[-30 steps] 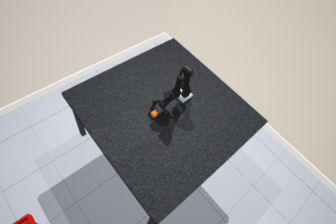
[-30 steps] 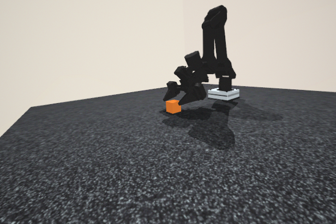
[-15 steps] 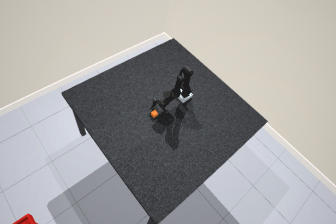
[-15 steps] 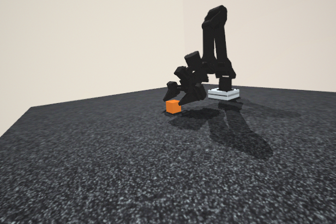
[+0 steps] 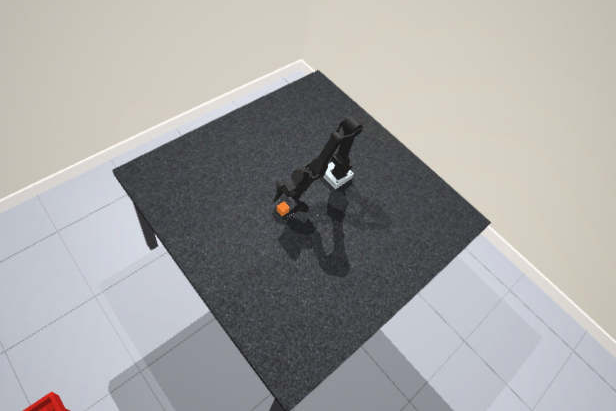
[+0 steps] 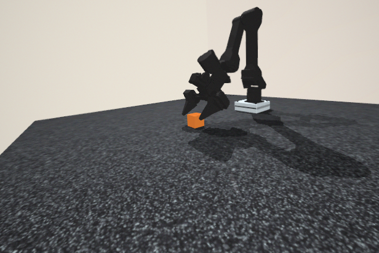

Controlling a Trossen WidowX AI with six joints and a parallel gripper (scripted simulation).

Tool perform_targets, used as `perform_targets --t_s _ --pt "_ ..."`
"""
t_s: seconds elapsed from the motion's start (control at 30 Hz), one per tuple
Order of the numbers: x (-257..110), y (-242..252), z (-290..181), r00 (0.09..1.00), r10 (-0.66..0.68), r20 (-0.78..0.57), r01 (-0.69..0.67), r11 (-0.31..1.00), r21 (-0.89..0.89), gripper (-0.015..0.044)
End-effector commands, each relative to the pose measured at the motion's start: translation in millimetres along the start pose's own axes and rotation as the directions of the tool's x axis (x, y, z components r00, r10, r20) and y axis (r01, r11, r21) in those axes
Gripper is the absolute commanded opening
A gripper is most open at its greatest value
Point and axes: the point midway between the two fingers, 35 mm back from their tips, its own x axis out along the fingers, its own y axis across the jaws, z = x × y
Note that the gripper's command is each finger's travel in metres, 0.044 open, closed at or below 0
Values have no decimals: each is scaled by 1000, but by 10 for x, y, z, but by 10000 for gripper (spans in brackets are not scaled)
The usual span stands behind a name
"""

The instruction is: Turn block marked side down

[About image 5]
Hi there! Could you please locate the orange block with dark square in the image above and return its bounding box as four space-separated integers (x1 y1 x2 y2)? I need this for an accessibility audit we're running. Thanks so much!
277 202 290 216

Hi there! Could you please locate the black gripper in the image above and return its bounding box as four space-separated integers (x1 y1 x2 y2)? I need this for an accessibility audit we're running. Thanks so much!
273 179 309 217

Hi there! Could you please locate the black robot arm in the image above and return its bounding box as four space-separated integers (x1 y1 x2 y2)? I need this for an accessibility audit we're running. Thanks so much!
282 116 363 199

